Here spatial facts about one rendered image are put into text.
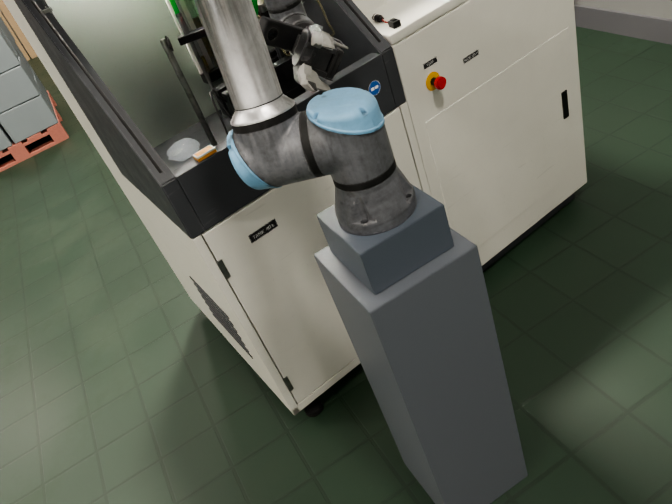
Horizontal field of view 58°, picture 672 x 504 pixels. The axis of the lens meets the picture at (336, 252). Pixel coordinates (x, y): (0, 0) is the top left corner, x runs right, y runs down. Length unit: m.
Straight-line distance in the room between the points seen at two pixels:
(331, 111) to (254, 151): 0.15
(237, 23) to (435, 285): 0.56
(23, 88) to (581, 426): 4.47
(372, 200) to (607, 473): 1.02
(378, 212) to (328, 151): 0.14
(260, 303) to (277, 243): 0.18
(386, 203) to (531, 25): 1.11
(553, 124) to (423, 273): 1.22
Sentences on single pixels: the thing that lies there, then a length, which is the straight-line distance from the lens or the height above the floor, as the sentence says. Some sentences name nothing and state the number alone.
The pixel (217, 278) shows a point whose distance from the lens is 1.59.
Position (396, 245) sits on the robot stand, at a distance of 1.08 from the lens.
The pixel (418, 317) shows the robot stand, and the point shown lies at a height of 0.72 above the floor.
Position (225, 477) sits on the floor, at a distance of 2.04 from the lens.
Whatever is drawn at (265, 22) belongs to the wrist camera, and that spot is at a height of 1.23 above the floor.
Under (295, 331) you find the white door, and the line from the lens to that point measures 1.79.
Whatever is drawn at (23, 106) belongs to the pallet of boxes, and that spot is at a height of 0.35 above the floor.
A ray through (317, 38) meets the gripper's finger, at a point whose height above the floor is 1.18.
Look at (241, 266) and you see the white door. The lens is 1.60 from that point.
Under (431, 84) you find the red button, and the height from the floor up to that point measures 0.80.
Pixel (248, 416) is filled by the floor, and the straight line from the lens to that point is 2.14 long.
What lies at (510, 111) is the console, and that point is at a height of 0.56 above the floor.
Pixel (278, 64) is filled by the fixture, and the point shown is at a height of 0.98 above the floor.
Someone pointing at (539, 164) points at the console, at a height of 0.30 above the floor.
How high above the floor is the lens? 1.54
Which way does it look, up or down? 36 degrees down
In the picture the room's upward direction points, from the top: 22 degrees counter-clockwise
